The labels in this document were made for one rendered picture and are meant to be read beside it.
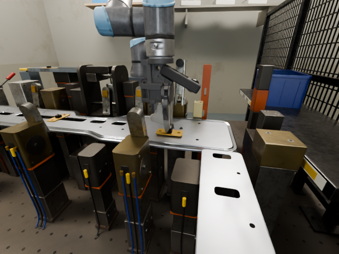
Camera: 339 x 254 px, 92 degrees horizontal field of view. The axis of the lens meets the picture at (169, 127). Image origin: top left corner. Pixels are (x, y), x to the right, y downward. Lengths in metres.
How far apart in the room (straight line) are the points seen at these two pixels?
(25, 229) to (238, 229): 0.68
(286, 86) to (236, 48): 3.04
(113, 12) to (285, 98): 0.70
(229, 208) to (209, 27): 3.57
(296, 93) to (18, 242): 1.10
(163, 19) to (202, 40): 3.27
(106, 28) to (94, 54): 3.61
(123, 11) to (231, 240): 0.56
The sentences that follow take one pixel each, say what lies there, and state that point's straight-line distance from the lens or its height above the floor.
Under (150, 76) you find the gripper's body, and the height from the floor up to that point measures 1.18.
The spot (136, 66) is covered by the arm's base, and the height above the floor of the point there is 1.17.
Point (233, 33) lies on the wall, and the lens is 3.81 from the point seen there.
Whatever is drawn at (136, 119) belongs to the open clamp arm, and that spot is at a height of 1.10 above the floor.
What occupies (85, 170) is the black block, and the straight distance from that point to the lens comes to 0.51.
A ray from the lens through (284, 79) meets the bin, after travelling 0.82.
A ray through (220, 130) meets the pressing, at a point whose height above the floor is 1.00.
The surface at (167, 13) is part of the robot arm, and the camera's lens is 0.45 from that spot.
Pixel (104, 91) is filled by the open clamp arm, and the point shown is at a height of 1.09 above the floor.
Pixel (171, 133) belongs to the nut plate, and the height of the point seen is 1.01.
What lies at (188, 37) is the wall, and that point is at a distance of 3.69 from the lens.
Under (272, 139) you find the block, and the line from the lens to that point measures 0.43.
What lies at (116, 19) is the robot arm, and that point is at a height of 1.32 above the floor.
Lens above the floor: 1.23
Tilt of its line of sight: 24 degrees down
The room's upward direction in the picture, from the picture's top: straight up
